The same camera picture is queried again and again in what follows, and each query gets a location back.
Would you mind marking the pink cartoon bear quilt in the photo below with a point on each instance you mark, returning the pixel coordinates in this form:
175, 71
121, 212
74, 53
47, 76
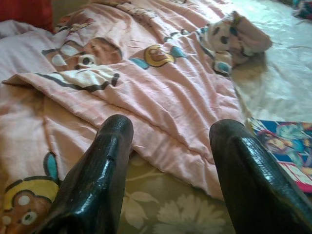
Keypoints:
146, 97

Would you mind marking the multicoloured crumpled cloth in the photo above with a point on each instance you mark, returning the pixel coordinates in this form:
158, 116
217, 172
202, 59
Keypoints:
306, 8

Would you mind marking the white polka dot cloth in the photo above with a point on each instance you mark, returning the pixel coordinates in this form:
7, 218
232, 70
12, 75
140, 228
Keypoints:
224, 41

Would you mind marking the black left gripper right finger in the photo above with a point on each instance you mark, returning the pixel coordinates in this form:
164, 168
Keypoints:
256, 190

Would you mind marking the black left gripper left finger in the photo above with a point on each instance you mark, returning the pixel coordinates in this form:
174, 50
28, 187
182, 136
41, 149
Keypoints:
97, 185

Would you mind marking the red blanket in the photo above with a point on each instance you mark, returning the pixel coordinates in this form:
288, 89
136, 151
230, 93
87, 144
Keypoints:
24, 9

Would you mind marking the cream floral bed sheet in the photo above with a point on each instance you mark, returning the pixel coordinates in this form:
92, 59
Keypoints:
280, 73

